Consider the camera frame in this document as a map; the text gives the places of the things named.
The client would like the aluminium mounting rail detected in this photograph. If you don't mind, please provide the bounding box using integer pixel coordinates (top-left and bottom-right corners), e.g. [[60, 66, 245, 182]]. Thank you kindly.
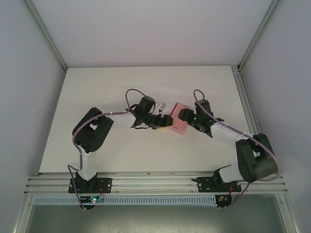
[[24, 171, 289, 195]]

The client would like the white slotted cable duct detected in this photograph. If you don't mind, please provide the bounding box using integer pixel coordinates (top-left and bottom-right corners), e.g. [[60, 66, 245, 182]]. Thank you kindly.
[[33, 196, 218, 206]]

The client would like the aluminium frame post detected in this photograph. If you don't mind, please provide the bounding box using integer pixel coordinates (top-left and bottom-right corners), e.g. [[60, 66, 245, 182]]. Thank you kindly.
[[24, 0, 68, 71], [237, 0, 280, 71]]

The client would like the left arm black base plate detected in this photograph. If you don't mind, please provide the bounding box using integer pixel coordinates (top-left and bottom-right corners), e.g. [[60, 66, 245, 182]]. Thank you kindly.
[[68, 177, 114, 194]]

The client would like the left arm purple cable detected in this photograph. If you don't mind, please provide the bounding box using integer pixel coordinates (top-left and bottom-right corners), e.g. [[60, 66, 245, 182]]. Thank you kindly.
[[67, 88, 146, 211]]

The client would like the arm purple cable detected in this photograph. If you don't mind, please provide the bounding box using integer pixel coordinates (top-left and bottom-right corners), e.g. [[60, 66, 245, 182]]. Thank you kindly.
[[193, 89, 280, 211], [67, 88, 146, 211]]

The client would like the circuit board with green light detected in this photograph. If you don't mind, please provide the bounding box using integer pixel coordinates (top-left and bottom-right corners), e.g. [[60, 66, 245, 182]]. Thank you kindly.
[[80, 195, 105, 204]]

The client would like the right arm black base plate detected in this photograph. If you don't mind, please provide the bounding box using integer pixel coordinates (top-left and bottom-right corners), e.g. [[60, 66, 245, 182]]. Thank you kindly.
[[197, 176, 242, 194]]

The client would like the pink paper box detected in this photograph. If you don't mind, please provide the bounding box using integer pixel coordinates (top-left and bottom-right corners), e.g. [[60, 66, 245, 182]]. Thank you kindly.
[[170, 102, 190, 135]]

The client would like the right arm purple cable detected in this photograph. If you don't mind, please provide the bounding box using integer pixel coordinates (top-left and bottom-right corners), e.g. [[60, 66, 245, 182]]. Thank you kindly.
[[193, 89, 280, 211]]

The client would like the aluminium side rail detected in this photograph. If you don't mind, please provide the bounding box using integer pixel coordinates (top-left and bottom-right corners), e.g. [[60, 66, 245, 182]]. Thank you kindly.
[[232, 65, 273, 174]]

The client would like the thin black cable loop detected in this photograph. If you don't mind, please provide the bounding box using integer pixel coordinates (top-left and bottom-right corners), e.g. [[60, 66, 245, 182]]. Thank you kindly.
[[131, 123, 152, 131]]

